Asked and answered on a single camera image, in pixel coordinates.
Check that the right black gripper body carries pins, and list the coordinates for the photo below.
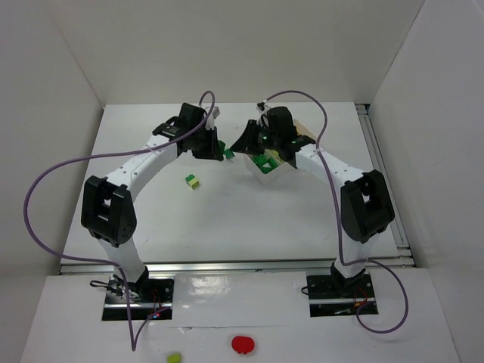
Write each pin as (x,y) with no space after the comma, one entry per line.
(255,137)

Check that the light green brick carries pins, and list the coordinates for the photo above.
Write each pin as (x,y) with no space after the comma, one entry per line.
(197,185)
(273,153)

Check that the small dark green brick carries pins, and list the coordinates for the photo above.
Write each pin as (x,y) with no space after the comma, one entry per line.
(228,154)

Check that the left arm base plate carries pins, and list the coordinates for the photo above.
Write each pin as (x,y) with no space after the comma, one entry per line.
(156,301)

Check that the dark green top brick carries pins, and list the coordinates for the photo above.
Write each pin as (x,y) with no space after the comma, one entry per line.
(190,178)

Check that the light green brick foreground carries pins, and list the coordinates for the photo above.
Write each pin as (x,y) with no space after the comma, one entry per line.
(174,358)

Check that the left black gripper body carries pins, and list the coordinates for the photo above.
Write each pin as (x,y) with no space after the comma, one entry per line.
(209,147)

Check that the red round object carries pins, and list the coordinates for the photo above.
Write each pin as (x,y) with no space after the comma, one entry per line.
(243,345)

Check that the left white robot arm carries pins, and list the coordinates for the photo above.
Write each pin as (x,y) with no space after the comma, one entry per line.
(108,211)

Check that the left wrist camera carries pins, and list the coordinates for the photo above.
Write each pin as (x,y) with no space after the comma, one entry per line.
(214,114)

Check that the white divided sorting tray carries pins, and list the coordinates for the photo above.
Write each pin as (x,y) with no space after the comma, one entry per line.
(272,140)

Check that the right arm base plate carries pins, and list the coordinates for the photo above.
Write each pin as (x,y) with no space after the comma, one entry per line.
(325,300)

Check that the light green bottom brick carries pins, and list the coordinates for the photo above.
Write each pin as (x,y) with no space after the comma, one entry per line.
(197,185)

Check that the aluminium rail front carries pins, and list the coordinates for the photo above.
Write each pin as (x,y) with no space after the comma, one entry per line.
(206,266)

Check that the dark green base brick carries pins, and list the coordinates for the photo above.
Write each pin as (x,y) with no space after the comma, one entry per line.
(222,146)

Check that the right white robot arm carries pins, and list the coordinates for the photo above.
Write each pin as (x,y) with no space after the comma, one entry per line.
(362,203)

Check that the dark green brick front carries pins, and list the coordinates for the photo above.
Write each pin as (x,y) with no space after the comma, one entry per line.
(270,166)

